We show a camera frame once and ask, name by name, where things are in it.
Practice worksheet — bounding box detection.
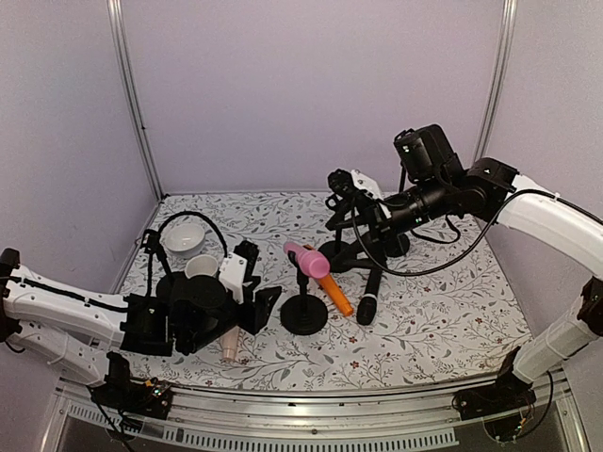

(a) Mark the short black mic stand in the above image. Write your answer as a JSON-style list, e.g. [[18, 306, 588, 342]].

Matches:
[[280, 270, 328, 336]]

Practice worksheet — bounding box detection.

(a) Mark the pink microphone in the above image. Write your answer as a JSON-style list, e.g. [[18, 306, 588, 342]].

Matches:
[[283, 242, 330, 279]]

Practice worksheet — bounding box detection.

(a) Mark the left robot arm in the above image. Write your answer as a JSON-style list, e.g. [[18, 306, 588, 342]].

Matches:
[[1, 248, 282, 387]]

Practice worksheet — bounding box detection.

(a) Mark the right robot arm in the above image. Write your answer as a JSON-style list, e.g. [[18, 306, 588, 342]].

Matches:
[[327, 123, 602, 387]]

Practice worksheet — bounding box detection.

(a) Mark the middle black mic stand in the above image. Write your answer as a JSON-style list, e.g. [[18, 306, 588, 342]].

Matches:
[[318, 194, 350, 263]]

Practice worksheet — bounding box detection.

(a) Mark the far left black stand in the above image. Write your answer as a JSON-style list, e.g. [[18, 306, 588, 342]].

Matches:
[[140, 229, 185, 300]]

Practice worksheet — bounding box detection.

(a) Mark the tall black mic stand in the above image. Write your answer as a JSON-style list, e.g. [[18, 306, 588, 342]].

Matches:
[[377, 129, 417, 258]]

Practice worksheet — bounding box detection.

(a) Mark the beige microphone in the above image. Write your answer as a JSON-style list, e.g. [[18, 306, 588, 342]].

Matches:
[[220, 327, 239, 363]]

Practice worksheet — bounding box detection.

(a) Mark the orange microphone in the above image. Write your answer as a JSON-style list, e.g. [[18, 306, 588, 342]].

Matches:
[[303, 245, 353, 316]]

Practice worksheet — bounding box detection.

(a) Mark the black microphone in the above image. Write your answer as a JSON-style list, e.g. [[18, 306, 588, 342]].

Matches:
[[356, 269, 383, 326]]

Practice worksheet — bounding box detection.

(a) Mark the light blue mug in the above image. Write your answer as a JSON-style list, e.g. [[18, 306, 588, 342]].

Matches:
[[185, 254, 220, 279]]

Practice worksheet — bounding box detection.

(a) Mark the white ceramic bowl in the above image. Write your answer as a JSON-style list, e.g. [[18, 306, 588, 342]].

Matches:
[[163, 223, 205, 259]]

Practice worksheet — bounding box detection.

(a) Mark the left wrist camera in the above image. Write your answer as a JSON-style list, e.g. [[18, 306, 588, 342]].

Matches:
[[219, 240, 259, 304]]

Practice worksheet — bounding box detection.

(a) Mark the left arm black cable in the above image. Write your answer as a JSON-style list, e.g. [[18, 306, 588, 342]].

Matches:
[[145, 210, 230, 298]]

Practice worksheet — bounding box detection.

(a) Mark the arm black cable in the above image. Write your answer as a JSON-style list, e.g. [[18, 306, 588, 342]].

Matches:
[[350, 187, 562, 278], [145, 210, 230, 298]]

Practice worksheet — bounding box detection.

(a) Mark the aluminium front rail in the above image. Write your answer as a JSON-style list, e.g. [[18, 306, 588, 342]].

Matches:
[[41, 370, 595, 451]]

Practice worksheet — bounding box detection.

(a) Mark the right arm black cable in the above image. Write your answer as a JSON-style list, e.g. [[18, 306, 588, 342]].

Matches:
[[350, 187, 562, 278]]

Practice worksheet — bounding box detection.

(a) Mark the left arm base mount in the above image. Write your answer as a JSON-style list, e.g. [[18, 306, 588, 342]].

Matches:
[[90, 351, 173, 420]]

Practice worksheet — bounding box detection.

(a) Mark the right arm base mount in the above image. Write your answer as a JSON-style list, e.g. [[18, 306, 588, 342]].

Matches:
[[451, 363, 536, 420]]

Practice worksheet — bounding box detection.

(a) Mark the right aluminium frame post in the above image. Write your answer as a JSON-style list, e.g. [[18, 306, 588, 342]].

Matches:
[[471, 0, 518, 163]]

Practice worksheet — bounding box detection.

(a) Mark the aluminium frame post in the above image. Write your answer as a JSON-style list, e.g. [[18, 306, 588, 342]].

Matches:
[[471, 0, 518, 163], [106, 0, 165, 202]]

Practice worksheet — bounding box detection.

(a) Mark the left aluminium frame post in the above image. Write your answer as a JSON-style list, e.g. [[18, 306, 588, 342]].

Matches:
[[106, 0, 165, 202]]

